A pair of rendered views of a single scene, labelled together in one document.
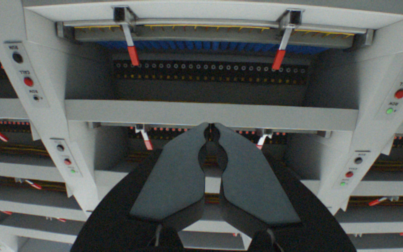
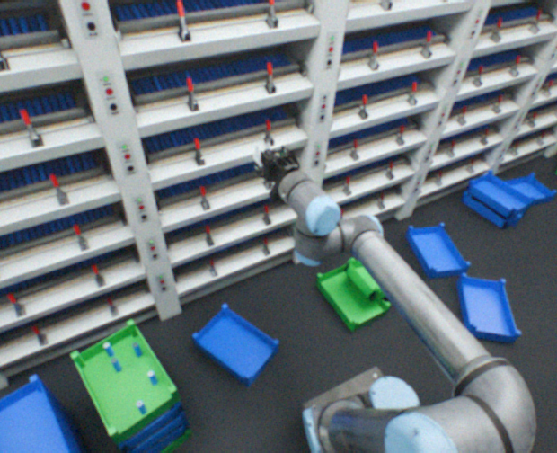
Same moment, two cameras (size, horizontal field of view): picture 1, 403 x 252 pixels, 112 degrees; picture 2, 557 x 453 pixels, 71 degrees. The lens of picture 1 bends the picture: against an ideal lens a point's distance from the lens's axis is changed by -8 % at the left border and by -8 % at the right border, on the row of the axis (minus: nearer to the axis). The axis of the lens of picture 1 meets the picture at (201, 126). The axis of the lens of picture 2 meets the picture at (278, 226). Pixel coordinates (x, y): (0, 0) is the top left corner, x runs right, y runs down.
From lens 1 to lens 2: 1.18 m
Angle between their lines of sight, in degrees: 78
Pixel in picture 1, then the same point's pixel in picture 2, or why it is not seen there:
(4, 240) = not seen: outside the picture
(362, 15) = (171, 173)
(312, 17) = (189, 164)
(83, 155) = (316, 57)
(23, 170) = (376, 21)
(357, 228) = not seen: outside the picture
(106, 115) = (290, 94)
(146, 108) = (267, 103)
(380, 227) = not seen: outside the picture
